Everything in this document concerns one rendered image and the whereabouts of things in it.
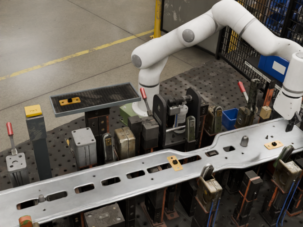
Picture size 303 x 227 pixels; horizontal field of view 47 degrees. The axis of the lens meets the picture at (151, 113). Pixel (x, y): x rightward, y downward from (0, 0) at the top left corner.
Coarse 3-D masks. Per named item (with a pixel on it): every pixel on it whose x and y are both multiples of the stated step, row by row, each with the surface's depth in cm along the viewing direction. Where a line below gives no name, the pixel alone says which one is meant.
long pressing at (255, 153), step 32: (256, 128) 164; (128, 160) 142; (160, 160) 144; (224, 160) 146; (256, 160) 147; (0, 192) 126; (32, 192) 127; (96, 192) 129; (128, 192) 129; (0, 224) 116
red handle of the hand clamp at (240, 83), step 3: (240, 84) 168; (240, 87) 168; (243, 87) 168; (240, 90) 168; (243, 90) 167; (243, 93) 167; (243, 96) 167; (246, 96) 167; (246, 99) 166; (246, 102) 166; (252, 108) 165
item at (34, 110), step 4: (24, 108) 142; (28, 108) 142; (32, 108) 142; (36, 108) 142; (40, 108) 142; (28, 112) 139; (32, 112) 139; (36, 112) 140; (40, 112) 140; (28, 116) 139
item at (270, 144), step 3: (273, 141) 157; (276, 141) 157; (279, 141) 157; (264, 144) 155; (267, 144) 155; (270, 144) 155; (273, 144) 154; (276, 144) 154; (279, 144) 155; (282, 144) 155; (267, 147) 153; (270, 147) 153; (273, 147) 153; (276, 147) 154
